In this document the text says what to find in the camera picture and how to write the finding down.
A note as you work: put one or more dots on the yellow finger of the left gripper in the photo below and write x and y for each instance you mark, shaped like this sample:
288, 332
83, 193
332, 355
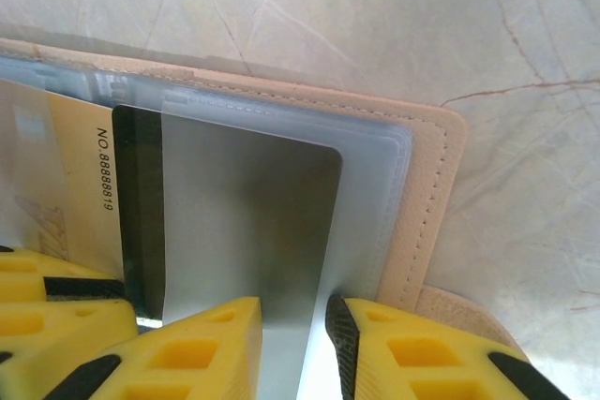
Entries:
28, 273
70, 320

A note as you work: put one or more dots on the gold credit card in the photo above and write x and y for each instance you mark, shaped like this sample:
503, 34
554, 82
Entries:
70, 161

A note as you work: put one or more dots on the beige leather card holder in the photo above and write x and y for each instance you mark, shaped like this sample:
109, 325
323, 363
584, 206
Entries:
422, 175

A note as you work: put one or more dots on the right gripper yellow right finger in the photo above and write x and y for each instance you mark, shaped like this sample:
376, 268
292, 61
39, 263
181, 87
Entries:
422, 362

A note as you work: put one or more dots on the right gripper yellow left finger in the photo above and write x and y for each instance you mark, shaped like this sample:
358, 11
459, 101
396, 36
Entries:
187, 358

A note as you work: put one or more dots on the silver credit card black stripe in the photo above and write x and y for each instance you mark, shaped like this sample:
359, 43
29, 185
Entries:
258, 212

